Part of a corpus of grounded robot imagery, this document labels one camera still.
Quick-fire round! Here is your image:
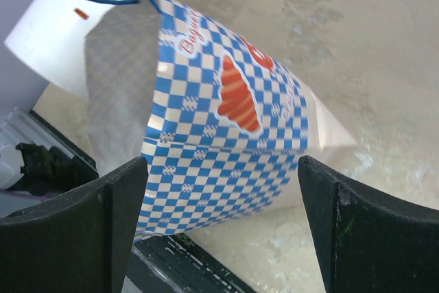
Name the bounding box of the blue checkered paper bag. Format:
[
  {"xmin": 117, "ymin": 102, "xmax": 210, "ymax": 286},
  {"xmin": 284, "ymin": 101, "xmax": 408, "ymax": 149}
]
[{"xmin": 83, "ymin": 0, "xmax": 356, "ymax": 241}]

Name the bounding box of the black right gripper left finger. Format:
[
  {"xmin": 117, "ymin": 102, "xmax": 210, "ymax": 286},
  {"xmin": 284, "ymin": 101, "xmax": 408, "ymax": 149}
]
[{"xmin": 1, "ymin": 157, "xmax": 148, "ymax": 292}]

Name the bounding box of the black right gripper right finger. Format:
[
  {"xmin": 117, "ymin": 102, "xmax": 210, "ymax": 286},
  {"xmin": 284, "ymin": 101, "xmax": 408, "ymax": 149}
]
[{"xmin": 298, "ymin": 156, "xmax": 438, "ymax": 292}]

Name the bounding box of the white paper roll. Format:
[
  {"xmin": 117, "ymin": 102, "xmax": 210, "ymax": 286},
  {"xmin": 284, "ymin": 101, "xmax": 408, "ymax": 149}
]
[{"xmin": 4, "ymin": 0, "xmax": 114, "ymax": 101}]

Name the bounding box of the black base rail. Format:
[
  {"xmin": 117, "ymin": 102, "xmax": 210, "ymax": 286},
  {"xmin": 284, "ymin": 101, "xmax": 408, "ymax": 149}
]
[{"xmin": 28, "ymin": 109, "xmax": 254, "ymax": 293}]

